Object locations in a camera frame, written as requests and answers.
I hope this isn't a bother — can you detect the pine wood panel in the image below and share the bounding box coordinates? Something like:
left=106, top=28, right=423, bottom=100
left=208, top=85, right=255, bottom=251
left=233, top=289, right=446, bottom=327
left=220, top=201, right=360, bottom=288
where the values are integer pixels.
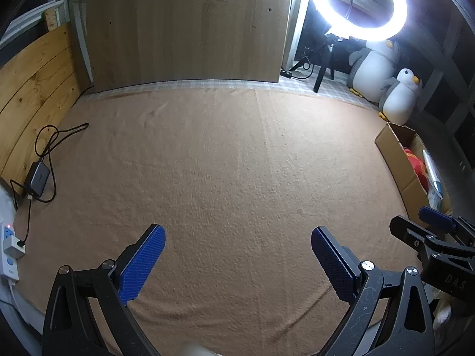
left=0, top=9, right=82, bottom=186

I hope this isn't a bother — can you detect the cardboard box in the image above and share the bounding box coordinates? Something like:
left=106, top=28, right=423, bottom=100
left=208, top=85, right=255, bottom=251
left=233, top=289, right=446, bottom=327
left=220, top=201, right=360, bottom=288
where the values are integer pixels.
left=375, top=122, right=451, bottom=223

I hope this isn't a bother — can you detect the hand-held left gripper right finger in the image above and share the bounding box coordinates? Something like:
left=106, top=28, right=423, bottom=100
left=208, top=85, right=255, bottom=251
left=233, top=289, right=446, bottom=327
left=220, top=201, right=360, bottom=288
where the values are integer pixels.
left=311, top=226, right=436, bottom=356

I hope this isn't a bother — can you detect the light wooden board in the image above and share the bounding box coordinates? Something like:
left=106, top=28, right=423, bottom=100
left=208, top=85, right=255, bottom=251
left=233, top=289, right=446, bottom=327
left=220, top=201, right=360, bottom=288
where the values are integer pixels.
left=85, top=0, right=295, bottom=93

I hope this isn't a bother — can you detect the white frame post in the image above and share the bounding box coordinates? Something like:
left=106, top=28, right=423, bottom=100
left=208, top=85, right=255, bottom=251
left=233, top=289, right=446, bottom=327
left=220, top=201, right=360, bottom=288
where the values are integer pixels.
left=282, top=0, right=308, bottom=73

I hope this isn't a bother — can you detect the large plush penguin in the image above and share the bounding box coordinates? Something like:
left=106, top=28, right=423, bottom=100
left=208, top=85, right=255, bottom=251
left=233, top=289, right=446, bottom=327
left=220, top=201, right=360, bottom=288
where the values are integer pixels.
left=348, top=39, right=402, bottom=105

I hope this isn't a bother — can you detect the white ring light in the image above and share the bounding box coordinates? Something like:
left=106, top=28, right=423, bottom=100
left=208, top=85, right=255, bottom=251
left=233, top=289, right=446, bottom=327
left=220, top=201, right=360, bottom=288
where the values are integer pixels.
left=308, top=0, right=408, bottom=42

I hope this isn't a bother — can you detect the black tripod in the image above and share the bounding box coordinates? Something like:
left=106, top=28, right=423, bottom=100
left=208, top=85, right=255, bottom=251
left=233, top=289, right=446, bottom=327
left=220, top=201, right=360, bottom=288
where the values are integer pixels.
left=287, top=33, right=336, bottom=93

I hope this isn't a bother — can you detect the black cable bundle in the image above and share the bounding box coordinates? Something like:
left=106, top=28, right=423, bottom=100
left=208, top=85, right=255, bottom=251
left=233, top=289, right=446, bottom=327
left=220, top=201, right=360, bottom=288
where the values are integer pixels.
left=293, top=46, right=314, bottom=80

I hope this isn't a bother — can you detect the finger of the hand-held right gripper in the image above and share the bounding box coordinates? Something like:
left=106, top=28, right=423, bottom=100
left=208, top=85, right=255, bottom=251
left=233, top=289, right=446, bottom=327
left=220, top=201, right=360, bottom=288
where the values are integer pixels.
left=389, top=215, right=475, bottom=264
left=418, top=206, right=475, bottom=247

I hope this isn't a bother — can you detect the white power strip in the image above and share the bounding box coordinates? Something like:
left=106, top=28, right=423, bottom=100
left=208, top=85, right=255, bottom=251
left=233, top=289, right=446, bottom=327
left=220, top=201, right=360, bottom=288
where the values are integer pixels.
left=0, top=222, right=27, bottom=280

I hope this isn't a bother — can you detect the tan blanket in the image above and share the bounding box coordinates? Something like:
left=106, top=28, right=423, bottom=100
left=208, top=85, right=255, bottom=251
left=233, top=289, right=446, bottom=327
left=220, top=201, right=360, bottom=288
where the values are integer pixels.
left=15, top=87, right=438, bottom=356

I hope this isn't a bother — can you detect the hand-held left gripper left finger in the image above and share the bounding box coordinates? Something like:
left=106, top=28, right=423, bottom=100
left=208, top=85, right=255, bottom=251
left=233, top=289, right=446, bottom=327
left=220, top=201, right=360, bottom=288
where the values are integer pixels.
left=42, top=223, right=166, bottom=356

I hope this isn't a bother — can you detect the red pouch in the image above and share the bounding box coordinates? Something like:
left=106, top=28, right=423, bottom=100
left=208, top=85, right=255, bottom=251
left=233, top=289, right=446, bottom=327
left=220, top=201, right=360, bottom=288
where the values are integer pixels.
left=404, top=147, right=427, bottom=190

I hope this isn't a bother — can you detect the white window frame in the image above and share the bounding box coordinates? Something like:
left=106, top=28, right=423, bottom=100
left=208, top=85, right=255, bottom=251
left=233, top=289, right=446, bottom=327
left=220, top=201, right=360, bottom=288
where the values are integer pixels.
left=0, top=0, right=65, bottom=45

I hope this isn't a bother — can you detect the small plush penguin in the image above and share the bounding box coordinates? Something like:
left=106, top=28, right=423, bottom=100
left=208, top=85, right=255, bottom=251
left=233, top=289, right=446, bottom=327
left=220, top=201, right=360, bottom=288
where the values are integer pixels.
left=379, top=68, right=424, bottom=126

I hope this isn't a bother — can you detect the large white blue bottle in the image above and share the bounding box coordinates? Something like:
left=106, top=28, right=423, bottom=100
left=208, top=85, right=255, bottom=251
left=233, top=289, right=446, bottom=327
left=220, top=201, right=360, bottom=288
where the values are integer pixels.
left=423, top=149, right=444, bottom=194

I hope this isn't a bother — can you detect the black power adapter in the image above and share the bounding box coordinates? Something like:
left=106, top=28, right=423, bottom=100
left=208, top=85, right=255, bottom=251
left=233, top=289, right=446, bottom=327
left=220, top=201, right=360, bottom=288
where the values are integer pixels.
left=25, top=161, right=50, bottom=198

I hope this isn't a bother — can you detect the checkered bed sheet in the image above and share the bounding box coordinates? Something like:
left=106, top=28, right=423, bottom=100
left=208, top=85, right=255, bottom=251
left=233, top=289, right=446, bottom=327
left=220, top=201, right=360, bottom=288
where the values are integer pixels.
left=80, top=74, right=387, bottom=119

